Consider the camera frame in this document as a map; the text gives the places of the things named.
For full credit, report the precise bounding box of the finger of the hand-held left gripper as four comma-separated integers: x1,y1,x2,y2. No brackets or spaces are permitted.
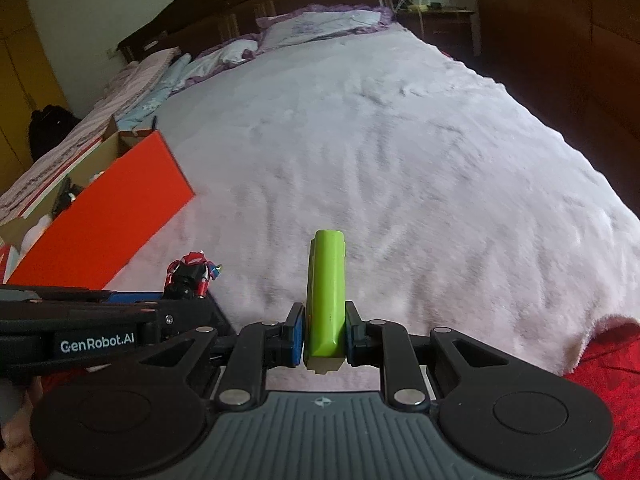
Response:
106,288,237,338

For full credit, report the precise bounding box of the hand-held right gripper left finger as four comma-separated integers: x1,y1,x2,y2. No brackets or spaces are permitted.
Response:
87,302,307,408

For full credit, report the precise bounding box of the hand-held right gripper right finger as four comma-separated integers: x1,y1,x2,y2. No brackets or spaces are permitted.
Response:
345,301,557,408

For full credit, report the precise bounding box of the red robot figurine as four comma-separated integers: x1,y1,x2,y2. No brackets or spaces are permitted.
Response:
165,251,224,301

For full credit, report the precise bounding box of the green orange toy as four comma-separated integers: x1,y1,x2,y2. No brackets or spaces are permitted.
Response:
302,229,349,375

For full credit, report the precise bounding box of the orange cardboard box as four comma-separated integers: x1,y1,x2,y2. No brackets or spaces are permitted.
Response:
0,117,196,292

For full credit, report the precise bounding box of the pink striped quilt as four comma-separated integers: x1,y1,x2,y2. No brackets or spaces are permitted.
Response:
0,47,182,224

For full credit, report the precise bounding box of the black backpack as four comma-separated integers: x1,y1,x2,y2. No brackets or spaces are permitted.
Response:
27,105,82,162

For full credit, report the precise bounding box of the small white purple-trim pillow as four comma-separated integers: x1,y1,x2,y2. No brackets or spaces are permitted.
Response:
182,37,261,87

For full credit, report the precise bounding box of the red bedsheet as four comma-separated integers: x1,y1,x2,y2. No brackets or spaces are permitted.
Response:
562,322,640,480

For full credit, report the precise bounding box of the yellow wardrobe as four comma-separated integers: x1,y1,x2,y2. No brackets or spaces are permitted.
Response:
0,0,69,177

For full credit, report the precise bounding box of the large floral purple-trim pillow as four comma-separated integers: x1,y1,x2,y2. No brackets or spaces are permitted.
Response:
256,4,394,52

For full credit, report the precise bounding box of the dark wooden nightstand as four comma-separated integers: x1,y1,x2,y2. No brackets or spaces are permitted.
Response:
397,7,477,59

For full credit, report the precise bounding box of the dark wooden headboard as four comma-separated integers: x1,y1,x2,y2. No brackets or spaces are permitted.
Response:
117,0,409,64

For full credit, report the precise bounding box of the brown wooden cabinet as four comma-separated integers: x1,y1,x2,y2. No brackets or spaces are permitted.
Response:
470,0,640,202

